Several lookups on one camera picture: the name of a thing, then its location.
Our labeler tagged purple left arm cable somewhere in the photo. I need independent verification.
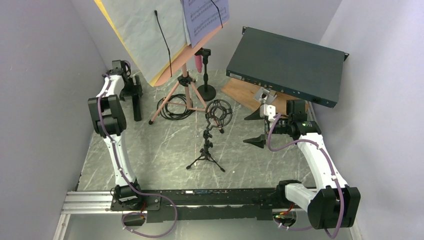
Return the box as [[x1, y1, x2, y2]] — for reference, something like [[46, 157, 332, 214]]
[[96, 60, 179, 239]]

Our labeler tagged blue sheet music page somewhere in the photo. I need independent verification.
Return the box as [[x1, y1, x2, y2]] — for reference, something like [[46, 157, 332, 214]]
[[181, 0, 230, 47]]

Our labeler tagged wooden board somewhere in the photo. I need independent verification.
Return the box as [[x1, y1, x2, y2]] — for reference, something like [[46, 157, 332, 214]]
[[221, 78, 298, 115]]

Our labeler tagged coiled black cable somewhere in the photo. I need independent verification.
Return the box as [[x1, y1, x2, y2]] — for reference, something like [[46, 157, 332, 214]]
[[156, 93, 196, 121]]

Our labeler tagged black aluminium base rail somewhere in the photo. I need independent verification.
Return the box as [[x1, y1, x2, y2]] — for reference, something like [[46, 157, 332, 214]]
[[52, 187, 362, 240]]

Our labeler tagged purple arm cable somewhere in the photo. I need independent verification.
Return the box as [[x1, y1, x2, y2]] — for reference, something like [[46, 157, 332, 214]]
[[96, 60, 179, 239], [267, 113, 346, 240]]

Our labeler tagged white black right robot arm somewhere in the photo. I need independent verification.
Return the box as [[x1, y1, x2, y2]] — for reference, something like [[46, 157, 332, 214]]
[[244, 100, 361, 238]]

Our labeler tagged black silver handheld microphone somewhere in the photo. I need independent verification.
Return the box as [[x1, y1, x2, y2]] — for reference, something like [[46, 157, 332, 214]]
[[131, 95, 142, 122]]

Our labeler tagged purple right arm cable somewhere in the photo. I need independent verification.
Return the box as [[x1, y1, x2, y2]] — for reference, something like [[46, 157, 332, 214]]
[[267, 113, 346, 240]]

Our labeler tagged pink small microphone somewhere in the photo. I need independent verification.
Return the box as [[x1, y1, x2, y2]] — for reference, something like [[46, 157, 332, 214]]
[[194, 55, 203, 73]]

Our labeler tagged silver metal bracket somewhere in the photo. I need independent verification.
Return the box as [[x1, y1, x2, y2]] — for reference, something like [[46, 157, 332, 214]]
[[253, 87, 277, 105]]

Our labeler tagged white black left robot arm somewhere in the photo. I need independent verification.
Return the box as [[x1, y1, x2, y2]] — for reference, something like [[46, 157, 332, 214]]
[[87, 59, 144, 210]]

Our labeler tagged black tripod mic stand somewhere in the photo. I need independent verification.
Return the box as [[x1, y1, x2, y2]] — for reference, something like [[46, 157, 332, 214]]
[[185, 98, 233, 173]]

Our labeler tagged black round-base mic stand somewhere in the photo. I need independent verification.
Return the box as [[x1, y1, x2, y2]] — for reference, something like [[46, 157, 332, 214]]
[[194, 47, 217, 102]]

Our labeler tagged grey paper sheet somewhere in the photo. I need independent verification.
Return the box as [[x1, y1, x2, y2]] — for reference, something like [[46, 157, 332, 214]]
[[95, 0, 188, 86]]

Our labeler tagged dark teal rack unit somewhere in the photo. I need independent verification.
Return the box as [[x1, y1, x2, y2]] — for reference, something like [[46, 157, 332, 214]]
[[226, 27, 349, 108]]

